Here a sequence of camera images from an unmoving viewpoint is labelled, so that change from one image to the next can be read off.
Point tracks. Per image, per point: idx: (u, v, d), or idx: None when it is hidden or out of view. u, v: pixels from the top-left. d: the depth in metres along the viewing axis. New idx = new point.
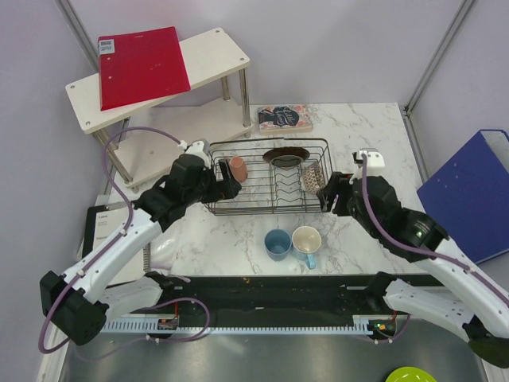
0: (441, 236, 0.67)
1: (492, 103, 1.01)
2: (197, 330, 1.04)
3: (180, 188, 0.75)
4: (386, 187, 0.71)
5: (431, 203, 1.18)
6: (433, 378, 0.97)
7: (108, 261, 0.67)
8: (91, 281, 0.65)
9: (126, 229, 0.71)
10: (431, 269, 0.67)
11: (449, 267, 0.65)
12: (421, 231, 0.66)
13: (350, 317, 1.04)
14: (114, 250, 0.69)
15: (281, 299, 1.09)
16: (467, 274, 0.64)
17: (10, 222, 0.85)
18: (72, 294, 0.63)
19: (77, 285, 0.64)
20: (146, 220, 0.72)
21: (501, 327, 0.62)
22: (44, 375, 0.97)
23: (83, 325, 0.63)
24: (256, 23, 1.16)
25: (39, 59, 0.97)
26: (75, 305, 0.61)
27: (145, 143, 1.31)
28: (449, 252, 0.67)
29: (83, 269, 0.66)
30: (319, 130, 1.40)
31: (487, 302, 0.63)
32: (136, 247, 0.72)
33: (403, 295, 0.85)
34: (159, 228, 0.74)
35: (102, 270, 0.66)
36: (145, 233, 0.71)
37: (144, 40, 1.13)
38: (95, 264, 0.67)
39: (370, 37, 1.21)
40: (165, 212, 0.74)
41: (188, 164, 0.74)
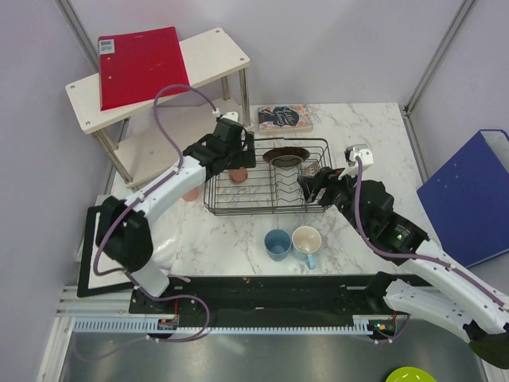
0: (421, 239, 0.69)
1: (492, 103, 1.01)
2: (196, 330, 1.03)
3: (223, 143, 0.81)
4: (384, 193, 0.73)
5: (431, 203, 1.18)
6: (433, 378, 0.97)
7: (164, 192, 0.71)
8: (150, 205, 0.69)
9: (179, 169, 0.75)
10: (415, 269, 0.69)
11: (431, 265, 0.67)
12: (402, 235, 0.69)
13: (350, 317, 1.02)
14: (169, 184, 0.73)
15: (281, 300, 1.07)
16: (448, 271, 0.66)
17: (11, 222, 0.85)
18: (134, 214, 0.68)
19: (137, 207, 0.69)
20: (196, 163, 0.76)
21: (488, 321, 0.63)
22: (44, 375, 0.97)
23: (137, 246, 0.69)
24: (256, 23, 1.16)
25: (39, 59, 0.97)
26: (136, 224, 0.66)
27: (145, 143, 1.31)
28: (431, 251, 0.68)
29: (143, 194, 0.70)
30: (319, 130, 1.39)
31: (473, 298, 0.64)
32: (186, 186, 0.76)
33: (403, 295, 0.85)
34: (205, 175, 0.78)
35: (159, 198, 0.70)
36: (196, 175, 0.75)
37: (144, 40, 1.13)
38: (153, 192, 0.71)
39: (370, 37, 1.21)
40: (210, 162, 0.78)
41: (231, 123, 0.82)
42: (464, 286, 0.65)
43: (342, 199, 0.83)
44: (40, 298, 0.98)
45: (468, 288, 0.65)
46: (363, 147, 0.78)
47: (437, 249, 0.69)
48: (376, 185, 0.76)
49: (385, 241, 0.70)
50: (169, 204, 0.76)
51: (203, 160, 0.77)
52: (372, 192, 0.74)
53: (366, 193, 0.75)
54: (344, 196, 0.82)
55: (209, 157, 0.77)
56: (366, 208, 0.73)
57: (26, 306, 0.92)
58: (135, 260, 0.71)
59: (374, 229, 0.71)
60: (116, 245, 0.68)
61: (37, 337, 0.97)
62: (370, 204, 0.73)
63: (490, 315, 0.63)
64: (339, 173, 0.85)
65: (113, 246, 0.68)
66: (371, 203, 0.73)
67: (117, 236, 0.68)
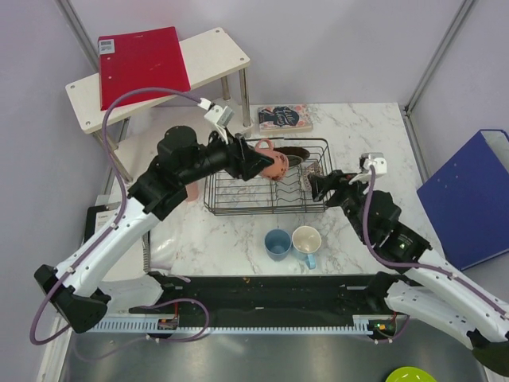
0: (424, 247, 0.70)
1: (492, 103, 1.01)
2: (197, 330, 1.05)
3: (172, 173, 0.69)
4: (392, 204, 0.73)
5: (431, 203, 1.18)
6: (433, 378, 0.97)
7: (99, 256, 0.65)
8: (81, 278, 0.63)
9: (117, 222, 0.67)
10: (418, 278, 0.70)
11: (433, 274, 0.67)
12: (405, 244, 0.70)
13: (350, 317, 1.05)
14: (105, 244, 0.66)
15: (281, 300, 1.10)
16: (451, 280, 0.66)
17: (12, 222, 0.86)
18: (62, 291, 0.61)
19: (67, 282, 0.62)
20: (139, 209, 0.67)
21: (491, 329, 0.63)
22: (44, 375, 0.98)
23: (79, 317, 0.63)
24: (256, 24, 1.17)
25: (38, 59, 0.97)
26: (67, 302, 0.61)
27: (145, 144, 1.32)
28: (433, 260, 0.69)
29: (72, 266, 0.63)
30: (319, 130, 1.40)
31: (475, 307, 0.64)
32: (132, 236, 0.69)
33: (406, 298, 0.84)
34: (156, 217, 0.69)
35: (92, 267, 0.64)
36: (140, 223, 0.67)
37: (144, 40, 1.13)
38: (85, 260, 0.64)
39: (370, 37, 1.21)
40: (161, 202, 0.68)
41: (175, 146, 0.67)
42: (464, 294, 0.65)
43: (349, 204, 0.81)
44: (40, 298, 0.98)
45: (469, 296, 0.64)
46: (378, 156, 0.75)
47: (440, 259, 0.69)
48: (385, 196, 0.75)
49: (388, 251, 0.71)
50: (118, 256, 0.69)
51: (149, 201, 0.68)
52: (379, 201, 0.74)
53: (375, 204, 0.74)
54: (353, 201, 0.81)
55: (153, 200, 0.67)
56: (373, 218, 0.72)
57: (26, 306, 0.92)
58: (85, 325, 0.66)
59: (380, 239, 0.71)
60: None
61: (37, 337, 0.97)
62: (377, 214, 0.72)
63: (491, 324, 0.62)
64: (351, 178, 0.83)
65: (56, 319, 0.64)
66: (379, 214, 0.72)
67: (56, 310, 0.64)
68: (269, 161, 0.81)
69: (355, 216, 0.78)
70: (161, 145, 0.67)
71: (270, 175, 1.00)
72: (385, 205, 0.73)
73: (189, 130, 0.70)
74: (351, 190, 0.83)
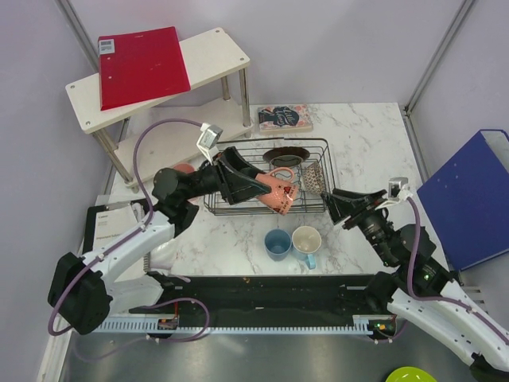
0: (446, 280, 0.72)
1: (492, 103, 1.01)
2: (197, 330, 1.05)
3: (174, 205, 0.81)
4: (427, 239, 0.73)
5: (432, 203, 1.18)
6: (433, 378, 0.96)
7: (126, 251, 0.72)
8: (109, 266, 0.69)
9: (145, 225, 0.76)
10: (438, 307, 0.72)
11: (453, 305, 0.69)
12: (429, 275, 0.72)
13: (350, 317, 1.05)
14: (132, 242, 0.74)
15: (281, 300, 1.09)
16: (469, 313, 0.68)
17: (12, 222, 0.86)
18: (91, 274, 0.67)
19: (95, 267, 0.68)
20: (165, 220, 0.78)
21: (499, 360, 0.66)
22: (44, 375, 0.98)
23: (91, 309, 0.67)
24: (256, 24, 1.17)
25: (38, 59, 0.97)
26: (91, 286, 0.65)
27: (145, 144, 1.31)
28: (453, 293, 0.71)
29: (103, 253, 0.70)
30: (319, 130, 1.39)
31: (487, 339, 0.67)
32: (149, 243, 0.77)
33: (411, 307, 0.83)
34: (173, 231, 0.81)
35: (120, 258, 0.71)
36: (164, 230, 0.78)
37: (144, 40, 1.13)
38: (114, 251, 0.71)
39: (370, 37, 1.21)
40: (177, 221, 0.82)
41: (162, 192, 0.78)
42: (480, 327, 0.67)
43: (374, 231, 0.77)
44: (40, 298, 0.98)
45: (484, 330, 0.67)
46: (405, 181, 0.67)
47: (460, 292, 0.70)
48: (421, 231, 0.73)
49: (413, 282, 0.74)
50: (134, 259, 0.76)
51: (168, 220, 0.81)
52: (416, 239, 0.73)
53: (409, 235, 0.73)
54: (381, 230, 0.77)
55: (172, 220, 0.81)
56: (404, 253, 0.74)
57: (26, 306, 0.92)
58: (87, 323, 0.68)
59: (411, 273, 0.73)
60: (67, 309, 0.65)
61: (37, 337, 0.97)
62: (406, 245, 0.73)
63: (501, 356, 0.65)
64: (378, 205, 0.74)
65: (64, 311, 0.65)
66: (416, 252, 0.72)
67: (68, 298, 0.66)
68: (266, 189, 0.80)
69: (382, 245, 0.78)
70: (156, 190, 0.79)
71: (269, 204, 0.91)
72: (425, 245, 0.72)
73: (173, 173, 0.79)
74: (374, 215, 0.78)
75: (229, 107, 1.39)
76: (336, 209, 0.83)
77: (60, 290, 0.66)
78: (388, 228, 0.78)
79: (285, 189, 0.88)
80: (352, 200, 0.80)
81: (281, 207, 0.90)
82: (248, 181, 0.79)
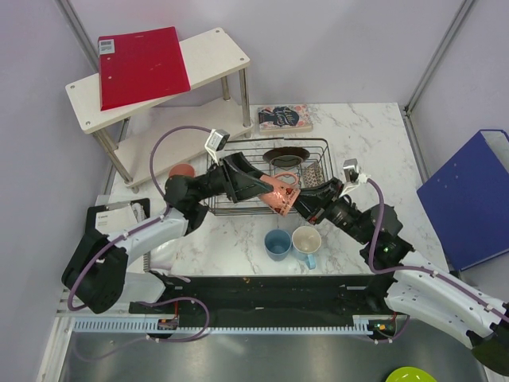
0: (407, 250, 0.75)
1: (492, 103, 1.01)
2: (197, 330, 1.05)
3: (186, 208, 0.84)
4: (394, 217, 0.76)
5: (432, 203, 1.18)
6: (433, 378, 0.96)
7: (147, 234, 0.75)
8: (131, 244, 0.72)
9: (164, 216, 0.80)
10: (408, 280, 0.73)
11: (417, 273, 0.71)
12: (389, 247, 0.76)
13: (350, 317, 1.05)
14: (152, 228, 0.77)
15: (281, 299, 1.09)
16: (433, 277, 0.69)
17: (12, 222, 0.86)
18: (114, 249, 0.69)
19: (119, 244, 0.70)
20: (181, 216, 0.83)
21: (476, 323, 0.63)
22: (44, 375, 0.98)
23: (110, 287, 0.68)
24: (256, 24, 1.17)
25: (38, 58, 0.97)
26: (114, 261, 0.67)
27: (145, 145, 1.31)
28: (418, 261, 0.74)
29: (126, 232, 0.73)
30: (319, 130, 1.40)
31: (457, 302, 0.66)
32: (165, 235, 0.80)
33: (406, 298, 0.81)
34: (184, 231, 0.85)
35: (141, 239, 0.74)
36: (180, 224, 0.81)
37: (144, 40, 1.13)
38: (135, 233, 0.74)
39: (369, 37, 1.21)
40: (190, 223, 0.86)
41: (175, 196, 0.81)
42: (448, 290, 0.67)
43: (342, 216, 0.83)
44: (40, 298, 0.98)
45: (452, 292, 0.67)
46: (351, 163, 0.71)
47: (421, 259, 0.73)
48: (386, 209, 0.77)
49: (378, 259, 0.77)
50: (148, 247, 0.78)
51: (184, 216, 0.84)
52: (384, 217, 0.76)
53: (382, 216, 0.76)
54: (349, 217, 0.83)
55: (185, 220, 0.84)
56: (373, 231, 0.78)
57: (27, 306, 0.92)
58: (101, 303, 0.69)
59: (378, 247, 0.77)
60: (87, 283, 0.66)
61: (37, 337, 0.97)
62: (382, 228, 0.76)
63: (475, 317, 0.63)
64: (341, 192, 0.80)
65: (83, 284, 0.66)
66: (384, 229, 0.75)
67: (88, 274, 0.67)
68: (269, 187, 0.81)
69: (352, 228, 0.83)
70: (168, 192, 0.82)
71: (270, 205, 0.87)
72: (390, 220, 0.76)
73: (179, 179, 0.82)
74: (339, 203, 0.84)
75: (229, 107, 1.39)
76: (306, 207, 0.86)
77: (81, 264, 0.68)
78: (355, 212, 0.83)
79: (288, 189, 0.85)
80: (318, 192, 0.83)
81: (281, 208, 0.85)
82: (252, 179, 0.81)
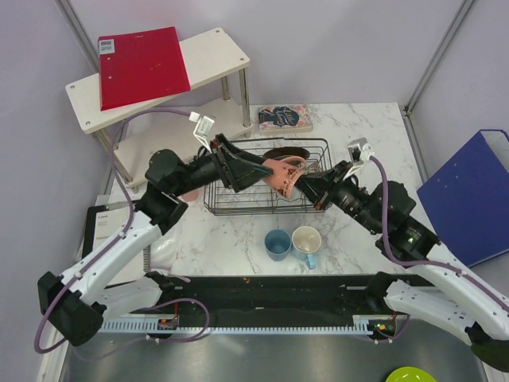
0: (433, 243, 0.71)
1: (492, 103, 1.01)
2: (197, 330, 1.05)
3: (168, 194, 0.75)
4: (406, 196, 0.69)
5: (432, 203, 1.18)
6: (433, 378, 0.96)
7: (106, 263, 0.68)
8: (88, 283, 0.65)
9: (124, 232, 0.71)
10: (427, 274, 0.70)
11: (441, 270, 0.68)
12: (413, 238, 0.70)
13: (350, 317, 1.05)
14: (110, 252, 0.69)
15: (281, 299, 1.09)
16: (459, 277, 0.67)
17: (12, 222, 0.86)
18: (69, 295, 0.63)
19: (75, 286, 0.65)
20: (145, 223, 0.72)
21: (496, 328, 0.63)
22: (44, 375, 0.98)
23: (80, 325, 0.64)
24: (256, 24, 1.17)
25: (38, 59, 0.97)
26: (72, 307, 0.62)
27: (145, 145, 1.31)
28: (441, 255, 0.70)
29: (80, 270, 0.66)
30: (319, 130, 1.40)
31: (481, 305, 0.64)
32: (135, 249, 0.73)
33: (406, 297, 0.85)
34: (159, 231, 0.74)
35: (99, 272, 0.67)
36: (145, 235, 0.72)
37: (144, 40, 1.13)
38: (92, 267, 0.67)
39: (369, 37, 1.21)
40: (165, 216, 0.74)
41: (159, 175, 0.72)
42: (472, 292, 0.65)
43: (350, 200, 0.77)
44: None
45: (476, 294, 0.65)
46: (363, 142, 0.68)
47: (448, 255, 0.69)
48: (397, 187, 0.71)
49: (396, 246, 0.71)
50: (120, 268, 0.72)
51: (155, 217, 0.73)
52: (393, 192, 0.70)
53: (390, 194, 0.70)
54: (352, 198, 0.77)
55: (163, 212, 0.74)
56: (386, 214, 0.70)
57: (26, 306, 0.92)
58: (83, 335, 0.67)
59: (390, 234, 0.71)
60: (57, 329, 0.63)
61: None
62: (393, 208, 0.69)
63: (498, 322, 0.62)
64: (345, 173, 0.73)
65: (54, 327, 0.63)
66: (394, 208, 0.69)
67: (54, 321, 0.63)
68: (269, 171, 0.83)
69: (361, 213, 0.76)
70: (151, 171, 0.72)
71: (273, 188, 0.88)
72: (401, 200, 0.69)
73: (164, 157, 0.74)
74: (344, 185, 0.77)
75: (229, 107, 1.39)
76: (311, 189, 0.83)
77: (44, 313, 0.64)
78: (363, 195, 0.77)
79: (290, 170, 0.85)
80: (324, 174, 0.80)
81: (284, 189, 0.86)
82: (250, 165, 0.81)
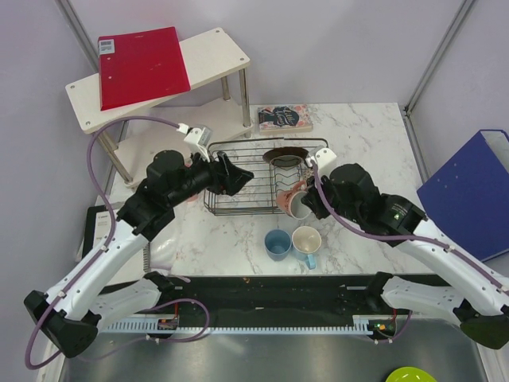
0: (420, 218, 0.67)
1: (492, 103, 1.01)
2: (197, 330, 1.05)
3: (161, 195, 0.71)
4: (355, 169, 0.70)
5: (431, 203, 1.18)
6: (433, 377, 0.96)
7: (90, 279, 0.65)
8: (72, 302, 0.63)
9: (106, 245, 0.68)
10: (413, 251, 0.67)
11: (429, 246, 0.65)
12: (400, 214, 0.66)
13: (350, 317, 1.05)
14: (95, 267, 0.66)
15: (281, 299, 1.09)
16: (447, 251, 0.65)
17: (12, 222, 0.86)
18: (54, 316, 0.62)
19: (59, 305, 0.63)
20: (127, 232, 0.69)
21: (486, 303, 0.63)
22: (44, 375, 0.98)
23: (70, 341, 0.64)
24: (256, 24, 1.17)
25: (38, 59, 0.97)
26: (59, 327, 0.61)
27: (145, 144, 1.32)
28: (429, 231, 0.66)
29: (64, 290, 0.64)
30: (319, 130, 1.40)
31: (472, 281, 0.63)
32: (120, 260, 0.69)
33: (399, 290, 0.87)
34: (143, 239, 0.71)
35: (83, 289, 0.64)
36: (129, 245, 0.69)
37: (144, 40, 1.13)
38: (75, 283, 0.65)
39: (369, 37, 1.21)
40: (149, 223, 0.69)
41: (163, 169, 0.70)
42: (461, 267, 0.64)
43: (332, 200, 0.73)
44: None
45: (465, 270, 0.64)
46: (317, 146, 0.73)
47: (434, 230, 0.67)
48: (351, 165, 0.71)
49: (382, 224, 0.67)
50: (109, 278, 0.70)
51: (143, 218, 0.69)
52: (344, 170, 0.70)
53: (339, 173, 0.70)
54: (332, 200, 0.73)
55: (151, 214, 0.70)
56: (346, 191, 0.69)
57: None
58: (78, 346, 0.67)
59: (359, 210, 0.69)
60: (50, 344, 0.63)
61: (37, 337, 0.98)
62: (344, 183, 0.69)
63: (487, 298, 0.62)
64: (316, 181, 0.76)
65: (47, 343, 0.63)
66: (347, 181, 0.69)
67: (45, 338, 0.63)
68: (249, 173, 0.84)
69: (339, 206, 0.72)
70: (149, 166, 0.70)
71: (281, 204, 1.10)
72: (351, 173, 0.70)
73: (170, 154, 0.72)
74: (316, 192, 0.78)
75: (229, 107, 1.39)
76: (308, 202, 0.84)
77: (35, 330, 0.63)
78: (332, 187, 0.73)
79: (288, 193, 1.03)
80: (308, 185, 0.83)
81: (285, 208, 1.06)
82: (239, 170, 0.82)
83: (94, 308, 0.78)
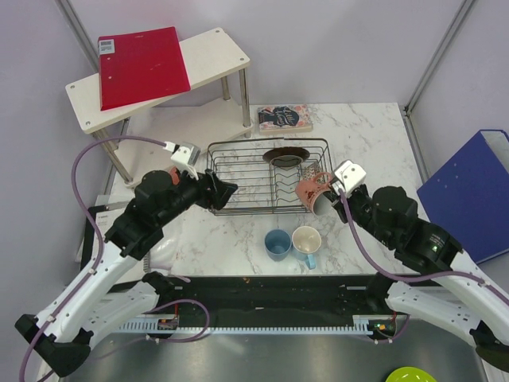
0: (456, 250, 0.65)
1: (492, 103, 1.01)
2: (197, 330, 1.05)
3: (150, 215, 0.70)
4: (402, 196, 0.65)
5: (431, 203, 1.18)
6: (433, 378, 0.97)
7: (78, 302, 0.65)
8: (61, 326, 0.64)
9: (95, 269, 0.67)
10: (444, 282, 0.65)
11: (464, 280, 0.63)
12: (437, 247, 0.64)
13: (350, 317, 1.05)
14: (83, 290, 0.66)
15: (281, 299, 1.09)
16: (481, 286, 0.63)
17: (12, 222, 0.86)
18: (44, 341, 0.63)
19: (48, 330, 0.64)
20: (117, 251, 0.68)
21: None
22: None
23: (62, 361, 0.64)
24: (256, 24, 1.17)
25: (38, 58, 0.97)
26: (48, 352, 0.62)
27: (145, 144, 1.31)
28: (463, 267, 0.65)
29: (52, 313, 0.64)
30: (319, 130, 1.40)
31: (501, 315, 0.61)
32: (111, 279, 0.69)
33: (406, 298, 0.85)
34: (134, 259, 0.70)
35: (72, 313, 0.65)
36: (118, 267, 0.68)
37: (144, 40, 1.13)
38: (64, 308, 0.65)
39: (369, 37, 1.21)
40: (137, 244, 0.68)
41: (153, 189, 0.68)
42: (492, 302, 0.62)
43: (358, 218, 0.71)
44: (40, 298, 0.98)
45: (496, 304, 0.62)
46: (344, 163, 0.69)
47: (471, 265, 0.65)
48: (393, 189, 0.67)
49: (414, 252, 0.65)
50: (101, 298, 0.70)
51: (132, 241, 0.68)
52: (390, 197, 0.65)
53: (383, 197, 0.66)
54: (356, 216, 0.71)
55: (139, 236, 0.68)
56: (387, 217, 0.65)
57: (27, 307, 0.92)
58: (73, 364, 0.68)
59: (398, 238, 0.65)
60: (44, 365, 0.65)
61: None
62: (392, 212, 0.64)
63: None
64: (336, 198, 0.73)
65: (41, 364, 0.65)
66: (393, 210, 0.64)
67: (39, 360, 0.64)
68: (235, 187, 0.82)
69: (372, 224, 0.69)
70: (137, 188, 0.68)
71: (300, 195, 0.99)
72: (398, 200, 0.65)
73: (161, 174, 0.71)
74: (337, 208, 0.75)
75: (229, 107, 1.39)
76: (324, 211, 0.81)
77: None
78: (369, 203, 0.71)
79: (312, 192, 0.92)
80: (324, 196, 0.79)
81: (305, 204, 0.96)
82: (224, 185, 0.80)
83: (86, 323, 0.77)
